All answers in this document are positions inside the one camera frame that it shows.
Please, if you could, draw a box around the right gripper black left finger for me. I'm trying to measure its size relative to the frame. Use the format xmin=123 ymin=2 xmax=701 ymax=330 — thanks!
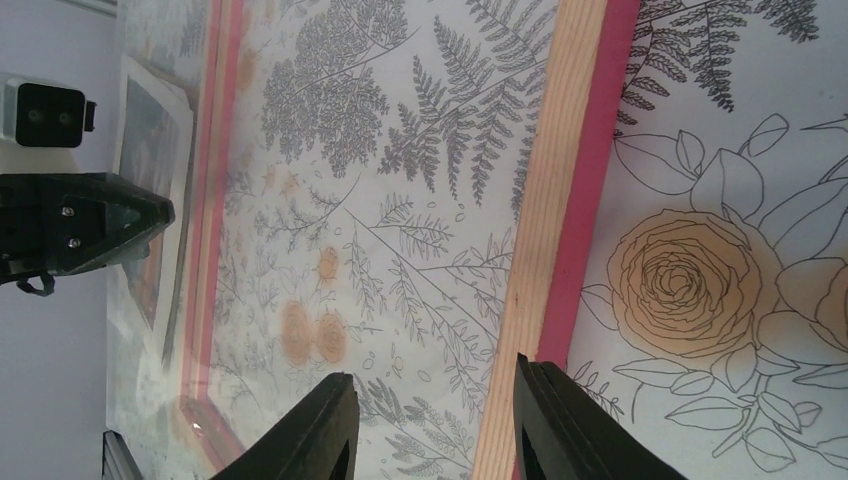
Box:
xmin=215 ymin=372 xmax=360 ymax=480

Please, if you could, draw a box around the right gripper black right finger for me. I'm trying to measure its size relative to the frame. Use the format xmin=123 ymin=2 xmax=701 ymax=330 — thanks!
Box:
xmin=513 ymin=353 xmax=683 ymax=480

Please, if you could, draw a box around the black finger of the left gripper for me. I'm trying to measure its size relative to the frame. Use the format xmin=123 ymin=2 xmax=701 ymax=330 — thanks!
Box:
xmin=1 ymin=173 xmax=176 ymax=279

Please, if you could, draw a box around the orange pink wooden frame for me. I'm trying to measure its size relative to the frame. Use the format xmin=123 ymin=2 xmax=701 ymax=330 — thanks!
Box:
xmin=178 ymin=0 xmax=644 ymax=480

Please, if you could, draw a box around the cat and books photo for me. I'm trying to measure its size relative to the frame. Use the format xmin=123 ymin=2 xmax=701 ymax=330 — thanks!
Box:
xmin=110 ymin=54 xmax=195 ymax=369

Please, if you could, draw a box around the floral patterned table mat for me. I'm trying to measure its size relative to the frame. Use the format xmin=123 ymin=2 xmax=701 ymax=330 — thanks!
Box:
xmin=105 ymin=0 xmax=848 ymax=480

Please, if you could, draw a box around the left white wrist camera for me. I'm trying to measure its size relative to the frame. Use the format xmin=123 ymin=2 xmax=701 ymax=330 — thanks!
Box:
xmin=1 ymin=72 xmax=97 ymax=149

